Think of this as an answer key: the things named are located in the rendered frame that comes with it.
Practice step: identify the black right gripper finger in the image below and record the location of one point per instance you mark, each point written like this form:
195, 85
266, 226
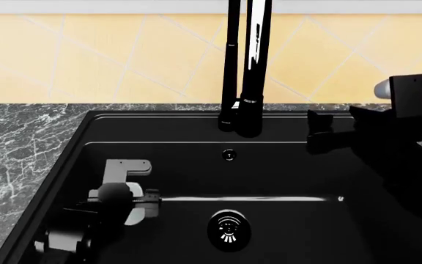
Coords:
330, 142
321, 121

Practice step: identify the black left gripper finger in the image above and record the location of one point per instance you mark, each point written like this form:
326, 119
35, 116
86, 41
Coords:
152, 195
151, 210

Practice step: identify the black kitchen sink basin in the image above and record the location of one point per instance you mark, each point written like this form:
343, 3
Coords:
277, 170

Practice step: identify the black tall sink faucet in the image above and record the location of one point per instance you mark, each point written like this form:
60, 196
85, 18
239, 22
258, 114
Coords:
252, 82

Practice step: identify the round black sink drain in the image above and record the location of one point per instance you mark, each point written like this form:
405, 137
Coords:
229, 230

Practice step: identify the grey left wrist camera bracket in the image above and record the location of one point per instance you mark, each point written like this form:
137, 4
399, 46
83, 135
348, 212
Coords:
121, 170

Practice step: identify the black right wrist camera bracket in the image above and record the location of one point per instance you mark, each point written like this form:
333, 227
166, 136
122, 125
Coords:
412, 92

